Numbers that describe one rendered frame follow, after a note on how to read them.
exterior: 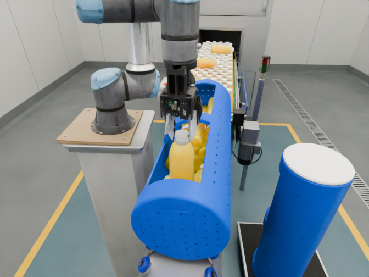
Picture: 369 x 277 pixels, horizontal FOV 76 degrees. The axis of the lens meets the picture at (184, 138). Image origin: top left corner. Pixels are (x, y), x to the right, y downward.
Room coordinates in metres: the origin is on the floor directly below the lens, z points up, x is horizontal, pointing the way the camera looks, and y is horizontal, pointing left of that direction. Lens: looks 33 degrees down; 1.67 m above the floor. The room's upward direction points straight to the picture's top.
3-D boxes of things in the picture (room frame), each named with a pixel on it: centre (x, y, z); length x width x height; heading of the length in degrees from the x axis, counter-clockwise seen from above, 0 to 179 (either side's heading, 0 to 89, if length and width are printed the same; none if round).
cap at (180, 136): (0.52, 0.01, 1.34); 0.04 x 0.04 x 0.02
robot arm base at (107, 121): (0.90, 0.31, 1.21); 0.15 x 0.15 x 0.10
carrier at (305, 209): (0.79, -0.57, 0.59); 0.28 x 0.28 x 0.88
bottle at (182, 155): (0.52, 0.01, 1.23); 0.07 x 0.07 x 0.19
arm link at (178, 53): (0.50, 0.01, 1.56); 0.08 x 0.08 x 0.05
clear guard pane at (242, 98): (1.91, -0.51, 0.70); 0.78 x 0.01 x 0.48; 170
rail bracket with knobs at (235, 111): (1.34, -0.34, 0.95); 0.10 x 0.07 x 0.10; 80
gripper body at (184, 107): (0.50, 0.01, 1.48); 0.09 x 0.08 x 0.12; 171
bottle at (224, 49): (2.35, -0.36, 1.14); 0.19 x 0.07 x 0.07; 80
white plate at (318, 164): (0.79, -0.57, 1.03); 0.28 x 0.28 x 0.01
